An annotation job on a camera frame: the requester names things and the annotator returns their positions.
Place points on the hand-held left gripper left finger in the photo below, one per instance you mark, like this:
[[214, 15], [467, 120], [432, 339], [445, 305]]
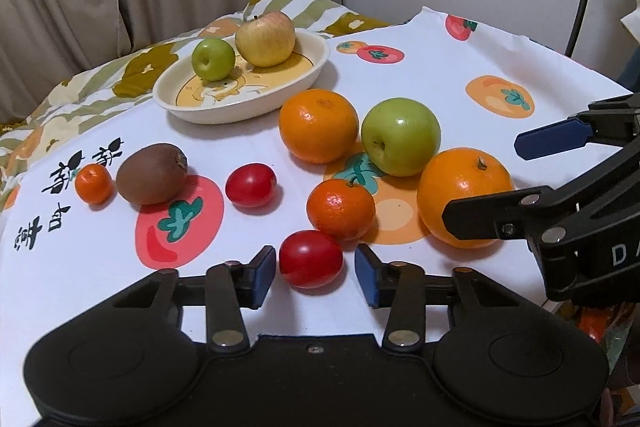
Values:
[[263, 278]]

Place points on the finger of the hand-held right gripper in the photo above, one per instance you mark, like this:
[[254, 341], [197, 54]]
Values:
[[480, 219], [552, 139]]

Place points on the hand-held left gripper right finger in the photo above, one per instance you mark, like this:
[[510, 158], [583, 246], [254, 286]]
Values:
[[365, 278]]

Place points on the large orange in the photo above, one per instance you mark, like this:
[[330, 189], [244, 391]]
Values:
[[457, 187], [318, 125]]

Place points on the red cherry tomato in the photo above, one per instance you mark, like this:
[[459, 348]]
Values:
[[310, 259], [250, 185]]

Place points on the medium tangerine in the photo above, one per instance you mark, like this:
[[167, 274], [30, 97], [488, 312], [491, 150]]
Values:
[[341, 209]]

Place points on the large green apple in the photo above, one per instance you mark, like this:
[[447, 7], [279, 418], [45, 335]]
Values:
[[400, 137]]

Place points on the brown kiwi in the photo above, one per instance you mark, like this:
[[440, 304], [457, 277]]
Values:
[[151, 173]]

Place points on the cream cartoon print bowl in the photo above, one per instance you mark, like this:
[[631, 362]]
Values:
[[282, 93]]

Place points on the tiny tangerine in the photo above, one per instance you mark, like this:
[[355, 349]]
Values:
[[93, 183]]

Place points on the small green apple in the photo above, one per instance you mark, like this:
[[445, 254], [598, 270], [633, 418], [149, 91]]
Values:
[[213, 59]]

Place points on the yellow-red apple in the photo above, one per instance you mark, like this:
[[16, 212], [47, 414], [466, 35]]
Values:
[[265, 39]]

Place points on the white persimmon print cloth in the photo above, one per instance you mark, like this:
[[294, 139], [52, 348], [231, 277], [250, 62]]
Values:
[[425, 62]]

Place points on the floral striped quilt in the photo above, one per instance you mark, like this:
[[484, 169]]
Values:
[[145, 67]]

